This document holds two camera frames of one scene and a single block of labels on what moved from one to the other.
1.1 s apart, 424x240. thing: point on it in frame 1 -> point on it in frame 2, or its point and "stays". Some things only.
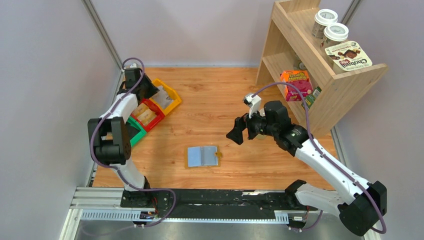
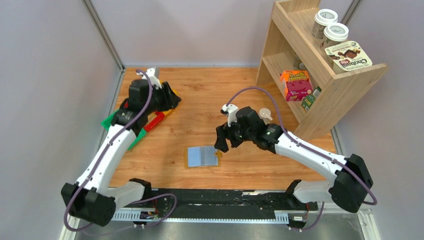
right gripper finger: [240, 124] -> [220, 143]
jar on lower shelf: [298, 65] stays
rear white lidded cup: [323, 18] stays
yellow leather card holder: [202, 156] stays
